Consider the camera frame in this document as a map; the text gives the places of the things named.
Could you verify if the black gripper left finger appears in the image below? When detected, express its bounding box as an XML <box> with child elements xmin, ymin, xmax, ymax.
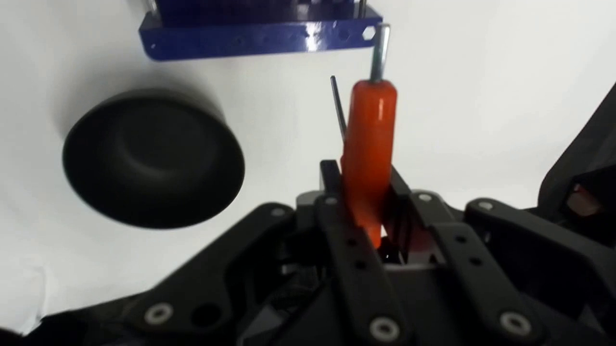
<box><xmin>0</xmin><ymin>157</ymin><xmax>415</xmax><ymax>346</ymax></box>

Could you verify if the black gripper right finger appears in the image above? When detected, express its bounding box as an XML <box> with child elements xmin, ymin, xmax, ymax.
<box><xmin>382</xmin><ymin>163</ymin><xmax>616</xmax><ymax>346</ymax></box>

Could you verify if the orange handled screwdriver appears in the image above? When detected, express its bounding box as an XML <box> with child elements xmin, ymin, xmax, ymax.
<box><xmin>328</xmin><ymin>22</ymin><xmax>400</xmax><ymax>253</ymax></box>

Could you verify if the black round bowl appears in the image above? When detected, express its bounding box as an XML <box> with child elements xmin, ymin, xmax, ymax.
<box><xmin>59</xmin><ymin>88</ymin><xmax>248</xmax><ymax>230</ymax></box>

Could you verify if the black machine part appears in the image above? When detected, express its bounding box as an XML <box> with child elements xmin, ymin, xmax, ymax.
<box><xmin>536</xmin><ymin>82</ymin><xmax>616</xmax><ymax>245</ymax></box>

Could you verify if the blue acrylic plate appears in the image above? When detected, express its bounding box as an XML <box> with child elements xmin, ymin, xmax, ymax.
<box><xmin>136</xmin><ymin>0</ymin><xmax>384</xmax><ymax>63</ymax></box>

